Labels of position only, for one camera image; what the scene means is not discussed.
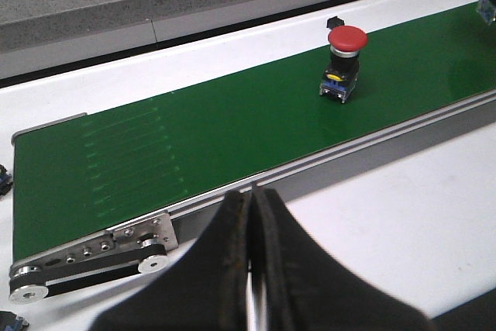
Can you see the push button base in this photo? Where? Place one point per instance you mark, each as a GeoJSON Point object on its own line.
{"type": "Point", "coordinates": [9, 321]}
{"type": "Point", "coordinates": [5, 181]}

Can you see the green conveyor belt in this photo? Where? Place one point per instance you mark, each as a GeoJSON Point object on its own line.
{"type": "Point", "coordinates": [101, 191]}

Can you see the small black sensor block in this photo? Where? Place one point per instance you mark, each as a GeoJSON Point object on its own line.
{"type": "Point", "coordinates": [334, 22]}

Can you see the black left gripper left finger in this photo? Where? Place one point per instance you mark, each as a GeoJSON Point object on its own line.
{"type": "Point", "coordinates": [204, 290]}

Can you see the push button base far left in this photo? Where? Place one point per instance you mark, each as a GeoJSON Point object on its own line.
{"type": "Point", "coordinates": [5, 181]}

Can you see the red mushroom push button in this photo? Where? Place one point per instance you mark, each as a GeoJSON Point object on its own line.
{"type": "Point", "coordinates": [340, 76]}

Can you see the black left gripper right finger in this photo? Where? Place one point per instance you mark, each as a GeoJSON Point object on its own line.
{"type": "Point", "coordinates": [299, 286]}

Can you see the push button base bottom left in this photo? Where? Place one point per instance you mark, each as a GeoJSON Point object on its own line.
{"type": "Point", "coordinates": [9, 321]}

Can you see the blue push button at edge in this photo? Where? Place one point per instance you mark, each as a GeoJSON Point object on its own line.
{"type": "Point", "coordinates": [487, 11]}

